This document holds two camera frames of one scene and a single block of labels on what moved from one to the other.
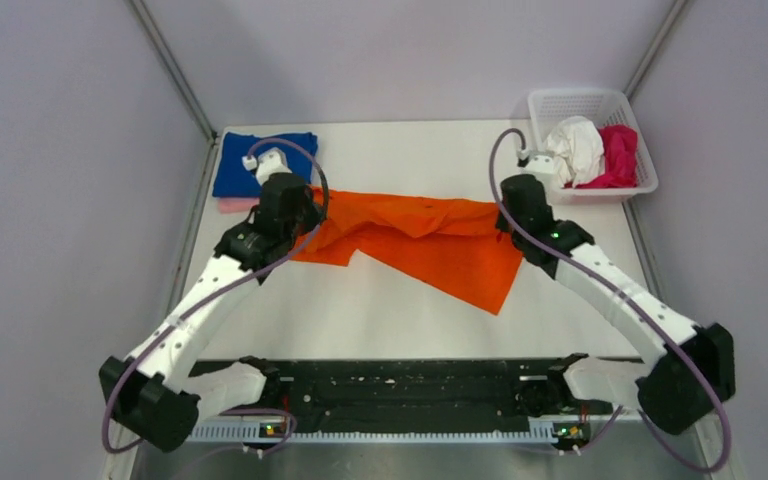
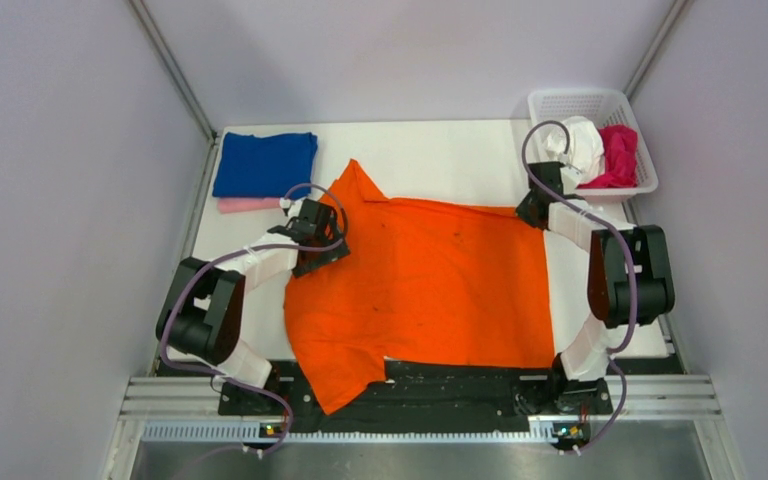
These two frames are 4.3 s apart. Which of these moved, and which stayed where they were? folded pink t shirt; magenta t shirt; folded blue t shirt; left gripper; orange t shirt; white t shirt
Moved: left gripper; orange t shirt
Stayed: folded pink t shirt; folded blue t shirt; white t shirt; magenta t shirt
